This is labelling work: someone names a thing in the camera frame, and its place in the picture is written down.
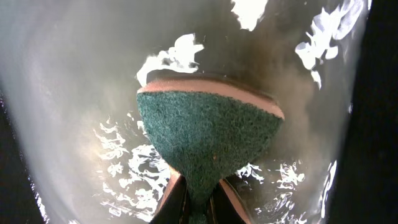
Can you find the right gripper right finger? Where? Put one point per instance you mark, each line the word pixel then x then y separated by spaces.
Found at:
pixel 225 206

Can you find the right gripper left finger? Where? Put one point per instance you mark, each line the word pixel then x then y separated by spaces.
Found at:
pixel 175 208

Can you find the green scrub sponge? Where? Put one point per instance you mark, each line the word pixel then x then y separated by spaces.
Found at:
pixel 206 130

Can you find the black water tray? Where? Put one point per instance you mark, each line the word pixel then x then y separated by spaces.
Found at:
pixel 70 71

